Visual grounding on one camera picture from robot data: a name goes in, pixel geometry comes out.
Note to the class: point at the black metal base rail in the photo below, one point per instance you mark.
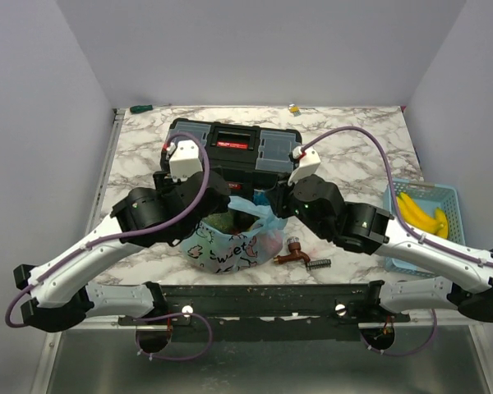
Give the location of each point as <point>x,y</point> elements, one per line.
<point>270,312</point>

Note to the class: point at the black plastic toolbox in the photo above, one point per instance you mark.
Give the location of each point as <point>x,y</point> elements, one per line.
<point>249,158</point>

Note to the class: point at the yellow fake banana bunch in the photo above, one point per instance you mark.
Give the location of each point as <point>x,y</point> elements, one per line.
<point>414,215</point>

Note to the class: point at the red fake fruit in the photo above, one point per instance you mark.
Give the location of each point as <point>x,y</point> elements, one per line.
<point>270,245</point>

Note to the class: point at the light blue plastic bag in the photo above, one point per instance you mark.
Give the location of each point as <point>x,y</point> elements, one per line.
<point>218,253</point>

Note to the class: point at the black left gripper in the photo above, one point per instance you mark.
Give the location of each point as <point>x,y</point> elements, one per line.
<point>165,183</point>

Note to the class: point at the green handled screwdriver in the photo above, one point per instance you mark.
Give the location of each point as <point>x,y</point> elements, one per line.
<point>139,109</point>

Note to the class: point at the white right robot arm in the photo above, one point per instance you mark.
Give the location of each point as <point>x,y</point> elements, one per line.
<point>463,278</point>

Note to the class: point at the small yellow blue object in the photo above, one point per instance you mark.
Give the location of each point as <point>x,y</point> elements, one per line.
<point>294,109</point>

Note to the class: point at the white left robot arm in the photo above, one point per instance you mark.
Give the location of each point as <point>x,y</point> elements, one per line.
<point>62,292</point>

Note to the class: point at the small metal spring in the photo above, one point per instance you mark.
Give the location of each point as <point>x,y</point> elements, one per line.
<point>318,264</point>

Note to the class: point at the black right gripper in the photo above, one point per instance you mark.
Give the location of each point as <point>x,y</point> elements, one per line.
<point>277,195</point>

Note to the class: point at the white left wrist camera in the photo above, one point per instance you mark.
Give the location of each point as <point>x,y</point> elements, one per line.
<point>183,158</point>

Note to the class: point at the brown faucet tap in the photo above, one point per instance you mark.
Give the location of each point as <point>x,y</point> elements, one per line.
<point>294,254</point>

